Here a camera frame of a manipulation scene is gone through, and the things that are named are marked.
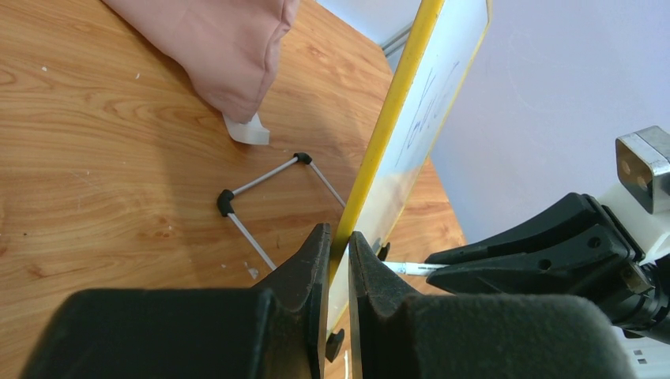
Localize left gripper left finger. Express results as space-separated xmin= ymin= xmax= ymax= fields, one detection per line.
xmin=21 ymin=223 xmax=331 ymax=378

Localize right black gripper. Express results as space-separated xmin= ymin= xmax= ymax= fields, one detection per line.
xmin=425 ymin=193 xmax=660 ymax=314

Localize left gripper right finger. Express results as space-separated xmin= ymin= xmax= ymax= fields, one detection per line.
xmin=348 ymin=232 xmax=635 ymax=378

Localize white blue whiteboard marker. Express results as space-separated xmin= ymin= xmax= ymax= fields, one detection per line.
xmin=382 ymin=261 xmax=448 ymax=277

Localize yellow framed whiteboard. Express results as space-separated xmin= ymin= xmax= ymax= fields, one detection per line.
xmin=326 ymin=1 xmax=491 ymax=362

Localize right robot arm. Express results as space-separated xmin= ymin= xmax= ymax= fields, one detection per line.
xmin=427 ymin=187 xmax=669 ymax=343

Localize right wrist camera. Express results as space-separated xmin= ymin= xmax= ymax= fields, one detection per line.
xmin=597 ymin=125 xmax=670 ymax=263

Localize wire whiteboard stand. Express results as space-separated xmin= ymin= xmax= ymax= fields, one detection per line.
xmin=214 ymin=152 xmax=346 ymax=271

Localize pink drawstring shorts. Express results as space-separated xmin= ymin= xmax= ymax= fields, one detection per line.
xmin=106 ymin=0 xmax=299 ymax=123

